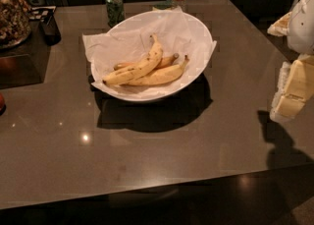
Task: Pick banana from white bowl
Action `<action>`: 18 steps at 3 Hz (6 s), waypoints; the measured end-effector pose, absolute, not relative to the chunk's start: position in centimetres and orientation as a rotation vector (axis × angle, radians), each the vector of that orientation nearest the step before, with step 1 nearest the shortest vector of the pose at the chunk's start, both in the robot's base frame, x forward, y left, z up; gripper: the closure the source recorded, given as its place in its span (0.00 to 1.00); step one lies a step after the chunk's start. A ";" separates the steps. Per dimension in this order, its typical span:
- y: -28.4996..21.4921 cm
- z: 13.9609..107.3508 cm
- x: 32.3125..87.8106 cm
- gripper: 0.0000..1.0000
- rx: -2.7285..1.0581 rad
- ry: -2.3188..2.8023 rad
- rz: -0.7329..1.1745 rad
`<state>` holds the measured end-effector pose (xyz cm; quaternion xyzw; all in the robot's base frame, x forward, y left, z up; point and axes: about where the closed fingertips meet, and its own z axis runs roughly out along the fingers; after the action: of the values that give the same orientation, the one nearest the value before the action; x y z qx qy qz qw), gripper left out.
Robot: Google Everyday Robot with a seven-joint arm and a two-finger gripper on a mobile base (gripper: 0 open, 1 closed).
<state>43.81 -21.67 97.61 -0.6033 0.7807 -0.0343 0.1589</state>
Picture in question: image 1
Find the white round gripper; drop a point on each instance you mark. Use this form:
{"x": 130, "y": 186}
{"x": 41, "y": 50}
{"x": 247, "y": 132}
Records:
{"x": 303, "y": 28}

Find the front yellow banana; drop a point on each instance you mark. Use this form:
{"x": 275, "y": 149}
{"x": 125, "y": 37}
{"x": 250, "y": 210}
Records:
{"x": 162, "y": 76}

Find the white bowl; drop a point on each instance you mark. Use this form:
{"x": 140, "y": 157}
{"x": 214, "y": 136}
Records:
{"x": 149, "y": 56}

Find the top spotted yellow banana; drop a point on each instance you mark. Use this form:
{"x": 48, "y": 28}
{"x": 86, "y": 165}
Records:
{"x": 138, "y": 69}

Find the white paper liner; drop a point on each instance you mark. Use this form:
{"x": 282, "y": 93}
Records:
{"x": 130, "y": 40}

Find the green soda can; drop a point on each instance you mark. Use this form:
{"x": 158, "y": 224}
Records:
{"x": 115, "y": 12}

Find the red round object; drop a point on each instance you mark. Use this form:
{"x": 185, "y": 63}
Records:
{"x": 2, "y": 103}

